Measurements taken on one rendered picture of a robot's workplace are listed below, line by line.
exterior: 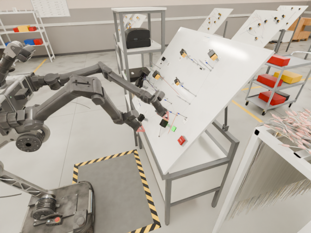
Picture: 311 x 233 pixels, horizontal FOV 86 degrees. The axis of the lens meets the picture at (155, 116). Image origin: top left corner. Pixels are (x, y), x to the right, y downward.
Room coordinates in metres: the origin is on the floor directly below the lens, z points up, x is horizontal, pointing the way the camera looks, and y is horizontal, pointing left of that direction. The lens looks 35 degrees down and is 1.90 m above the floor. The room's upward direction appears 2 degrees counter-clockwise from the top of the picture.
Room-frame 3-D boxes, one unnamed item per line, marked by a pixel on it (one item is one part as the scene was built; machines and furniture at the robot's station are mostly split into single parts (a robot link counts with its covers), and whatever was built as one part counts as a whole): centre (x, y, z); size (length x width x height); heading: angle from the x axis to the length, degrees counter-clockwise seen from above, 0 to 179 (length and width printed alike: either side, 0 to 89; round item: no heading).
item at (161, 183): (1.06, 0.01, 0.60); 0.55 x 0.03 x 0.39; 17
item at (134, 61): (4.77, 0.65, 0.83); 1.18 x 0.72 x 1.65; 16
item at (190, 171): (1.41, -0.19, 0.40); 1.18 x 0.60 x 0.80; 17
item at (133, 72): (2.19, 0.22, 1.09); 0.35 x 0.33 x 0.07; 17
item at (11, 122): (0.65, 0.70, 1.45); 0.09 x 0.08 x 0.12; 15
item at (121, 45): (2.26, 0.19, 0.92); 0.61 x 0.50 x 1.85; 17
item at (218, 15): (7.10, -2.24, 0.83); 1.18 x 0.72 x 1.65; 13
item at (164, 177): (1.31, 0.11, 0.83); 1.18 x 0.05 x 0.06; 17
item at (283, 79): (3.04, -2.48, 0.54); 0.99 x 0.50 x 1.08; 111
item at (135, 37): (2.15, 0.21, 1.56); 0.30 x 0.23 x 0.19; 109
